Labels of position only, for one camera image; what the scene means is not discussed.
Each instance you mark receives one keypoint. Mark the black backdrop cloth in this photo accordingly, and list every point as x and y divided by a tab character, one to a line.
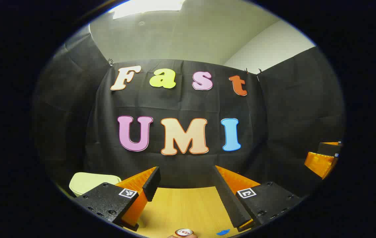
181	105

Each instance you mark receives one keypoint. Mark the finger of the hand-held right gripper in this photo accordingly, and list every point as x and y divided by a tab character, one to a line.
328	149
318	164

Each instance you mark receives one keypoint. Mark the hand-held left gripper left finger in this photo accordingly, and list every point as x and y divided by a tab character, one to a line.
151	183

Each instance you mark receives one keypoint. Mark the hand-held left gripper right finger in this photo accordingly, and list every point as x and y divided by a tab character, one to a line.
229	198

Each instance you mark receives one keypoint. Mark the blue paper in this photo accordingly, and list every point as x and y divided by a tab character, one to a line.
222	232

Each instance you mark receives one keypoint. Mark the pale green desktop garbage bin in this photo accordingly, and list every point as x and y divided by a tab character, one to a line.
88	183

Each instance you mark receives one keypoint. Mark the red and white pop can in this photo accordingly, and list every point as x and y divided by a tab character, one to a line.
184	232

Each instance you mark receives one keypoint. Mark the ceiling light panel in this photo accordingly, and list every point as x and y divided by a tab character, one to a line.
148	6

